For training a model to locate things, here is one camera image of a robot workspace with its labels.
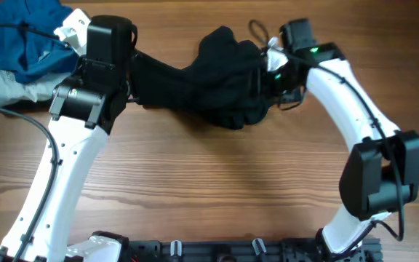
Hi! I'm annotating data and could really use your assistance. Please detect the black camera cable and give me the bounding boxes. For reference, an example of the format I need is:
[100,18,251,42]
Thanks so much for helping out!
[248,18,406,262]
[0,23,72,262]

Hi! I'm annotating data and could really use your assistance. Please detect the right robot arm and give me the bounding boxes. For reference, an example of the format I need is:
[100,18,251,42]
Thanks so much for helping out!
[267,19,419,261]

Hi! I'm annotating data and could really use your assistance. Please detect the light blue white garment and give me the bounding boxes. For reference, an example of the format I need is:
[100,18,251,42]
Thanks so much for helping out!
[0,17,73,108]

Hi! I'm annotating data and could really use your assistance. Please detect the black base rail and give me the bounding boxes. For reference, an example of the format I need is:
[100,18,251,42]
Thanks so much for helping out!
[67,238,382,262]

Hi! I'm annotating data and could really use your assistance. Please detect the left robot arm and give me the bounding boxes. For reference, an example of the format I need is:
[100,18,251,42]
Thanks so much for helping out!
[0,15,137,261]

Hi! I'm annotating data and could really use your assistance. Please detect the left black camera cable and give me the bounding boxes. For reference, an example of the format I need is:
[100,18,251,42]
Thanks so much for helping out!
[0,23,72,262]

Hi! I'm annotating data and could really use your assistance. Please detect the dark folded garment under pile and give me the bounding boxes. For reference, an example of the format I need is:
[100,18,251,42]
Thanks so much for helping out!
[0,71,63,111]

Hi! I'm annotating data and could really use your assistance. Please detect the right black camera cable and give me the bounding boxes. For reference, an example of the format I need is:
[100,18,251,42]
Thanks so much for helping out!
[248,18,406,262]

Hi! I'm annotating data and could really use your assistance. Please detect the blue crumpled garment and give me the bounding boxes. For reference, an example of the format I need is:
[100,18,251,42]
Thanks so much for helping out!
[0,0,78,84]

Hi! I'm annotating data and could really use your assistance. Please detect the black shorts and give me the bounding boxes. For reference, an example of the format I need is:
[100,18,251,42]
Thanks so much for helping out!
[130,26,274,130]

